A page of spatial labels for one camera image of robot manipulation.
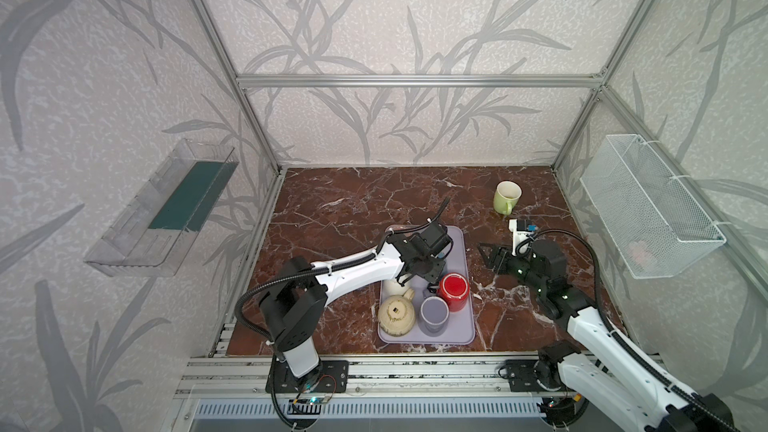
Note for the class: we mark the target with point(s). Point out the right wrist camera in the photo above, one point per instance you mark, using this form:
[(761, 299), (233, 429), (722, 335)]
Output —
[(522, 230)]

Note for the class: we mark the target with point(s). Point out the beige stoneware mug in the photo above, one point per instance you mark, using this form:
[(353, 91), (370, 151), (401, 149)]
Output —
[(396, 315)]

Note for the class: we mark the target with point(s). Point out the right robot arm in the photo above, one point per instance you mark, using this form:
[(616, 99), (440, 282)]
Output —
[(598, 360)]

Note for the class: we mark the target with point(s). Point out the aluminium front rail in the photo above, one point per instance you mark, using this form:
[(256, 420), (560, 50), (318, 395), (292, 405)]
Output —
[(401, 375)]

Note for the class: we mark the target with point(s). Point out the white mug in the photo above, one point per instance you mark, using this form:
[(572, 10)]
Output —
[(393, 288)]

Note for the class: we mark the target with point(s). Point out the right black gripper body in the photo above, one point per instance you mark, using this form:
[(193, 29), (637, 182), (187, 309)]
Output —
[(506, 258)]

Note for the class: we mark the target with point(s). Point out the lavender mug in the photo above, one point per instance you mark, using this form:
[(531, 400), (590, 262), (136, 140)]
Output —
[(434, 315)]

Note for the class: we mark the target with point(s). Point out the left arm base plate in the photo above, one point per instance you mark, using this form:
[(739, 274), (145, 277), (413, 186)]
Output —
[(329, 377)]

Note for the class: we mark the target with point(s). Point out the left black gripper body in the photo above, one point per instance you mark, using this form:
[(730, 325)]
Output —
[(430, 270)]

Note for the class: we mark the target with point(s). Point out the lavender plastic tray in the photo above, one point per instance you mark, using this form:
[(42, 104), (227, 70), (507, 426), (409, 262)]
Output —
[(460, 326)]

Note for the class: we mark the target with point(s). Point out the red mug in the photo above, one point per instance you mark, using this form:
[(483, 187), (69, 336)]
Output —
[(453, 288)]

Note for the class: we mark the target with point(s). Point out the clear plastic wall bin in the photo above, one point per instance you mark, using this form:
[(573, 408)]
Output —
[(157, 229)]

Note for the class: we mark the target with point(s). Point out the aluminium cage frame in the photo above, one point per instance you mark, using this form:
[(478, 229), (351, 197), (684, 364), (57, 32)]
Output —
[(358, 83)]

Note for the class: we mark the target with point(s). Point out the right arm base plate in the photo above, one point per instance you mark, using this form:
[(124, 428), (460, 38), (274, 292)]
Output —
[(529, 375)]

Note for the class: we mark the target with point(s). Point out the white wire mesh basket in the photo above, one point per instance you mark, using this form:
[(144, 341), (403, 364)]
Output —
[(656, 224)]

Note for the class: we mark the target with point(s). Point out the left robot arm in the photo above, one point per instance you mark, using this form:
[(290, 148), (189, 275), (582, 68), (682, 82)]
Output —
[(294, 304)]

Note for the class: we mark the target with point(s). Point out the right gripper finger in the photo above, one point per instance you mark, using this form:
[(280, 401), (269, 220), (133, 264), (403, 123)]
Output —
[(498, 264), (490, 251)]

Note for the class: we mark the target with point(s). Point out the light green mug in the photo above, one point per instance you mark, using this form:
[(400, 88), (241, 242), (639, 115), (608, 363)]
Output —
[(506, 197)]

